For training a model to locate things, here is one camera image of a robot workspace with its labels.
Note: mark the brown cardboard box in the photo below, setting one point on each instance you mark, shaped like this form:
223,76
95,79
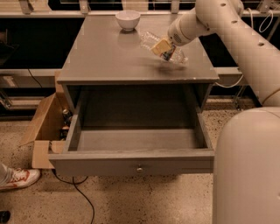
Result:
44,129

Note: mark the grey open top drawer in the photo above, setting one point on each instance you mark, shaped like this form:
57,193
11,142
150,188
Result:
137,159

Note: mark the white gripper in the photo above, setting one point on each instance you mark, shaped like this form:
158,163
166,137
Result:
176,34

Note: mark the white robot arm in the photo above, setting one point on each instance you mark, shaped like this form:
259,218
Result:
246,169

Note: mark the round metal drawer knob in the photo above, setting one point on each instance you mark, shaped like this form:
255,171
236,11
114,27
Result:
139,169

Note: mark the grey cabinet counter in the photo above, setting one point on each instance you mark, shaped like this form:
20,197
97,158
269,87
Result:
113,83

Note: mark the black shoe tip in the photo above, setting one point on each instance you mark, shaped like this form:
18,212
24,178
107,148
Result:
4,216

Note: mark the white ceramic bowl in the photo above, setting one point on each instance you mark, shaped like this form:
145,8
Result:
128,19

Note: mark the can in cardboard box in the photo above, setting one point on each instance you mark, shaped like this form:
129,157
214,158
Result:
67,116

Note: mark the white red sneaker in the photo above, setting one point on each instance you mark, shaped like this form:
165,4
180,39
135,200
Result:
19,178

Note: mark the clear plastic water bottle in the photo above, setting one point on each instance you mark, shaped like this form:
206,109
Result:
148,40

